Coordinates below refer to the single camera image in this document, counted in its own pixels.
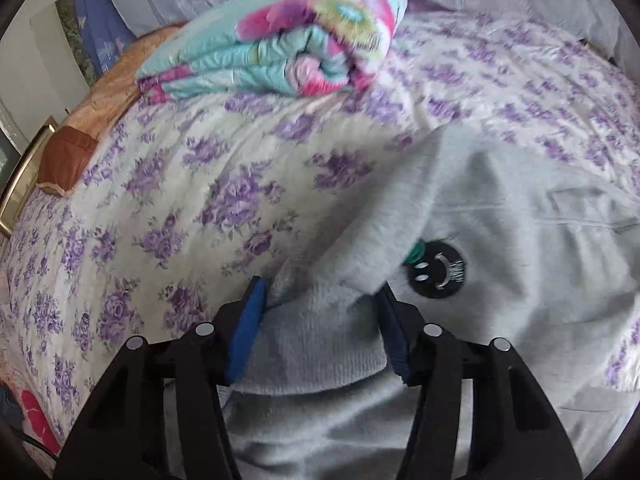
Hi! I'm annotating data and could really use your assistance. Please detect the grey fleece pants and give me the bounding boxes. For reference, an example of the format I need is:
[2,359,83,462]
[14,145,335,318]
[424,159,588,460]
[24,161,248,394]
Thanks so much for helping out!
[164,121,640,480]

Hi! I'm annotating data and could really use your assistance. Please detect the purple floral bed sheet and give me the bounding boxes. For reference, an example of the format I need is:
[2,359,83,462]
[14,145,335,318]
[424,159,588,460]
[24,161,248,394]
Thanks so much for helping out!
[1,12,639,446]

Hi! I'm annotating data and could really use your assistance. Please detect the gold framed picture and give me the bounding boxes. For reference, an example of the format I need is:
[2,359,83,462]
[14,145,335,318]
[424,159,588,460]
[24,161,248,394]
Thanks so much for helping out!
[1,116,58,240]

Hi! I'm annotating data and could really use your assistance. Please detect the orange brown blanket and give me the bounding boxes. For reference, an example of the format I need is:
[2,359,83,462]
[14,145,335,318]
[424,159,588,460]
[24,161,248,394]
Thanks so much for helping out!
[36,24,181,197]

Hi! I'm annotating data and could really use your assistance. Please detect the blue patterned cloth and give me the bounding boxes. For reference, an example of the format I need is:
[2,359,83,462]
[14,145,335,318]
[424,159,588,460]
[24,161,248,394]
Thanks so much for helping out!
[74,0,136,76]

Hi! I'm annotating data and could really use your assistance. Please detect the folded teal floral quilt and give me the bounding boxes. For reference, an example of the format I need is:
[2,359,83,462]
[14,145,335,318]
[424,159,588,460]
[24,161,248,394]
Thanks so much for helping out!
[136,0,408,103]

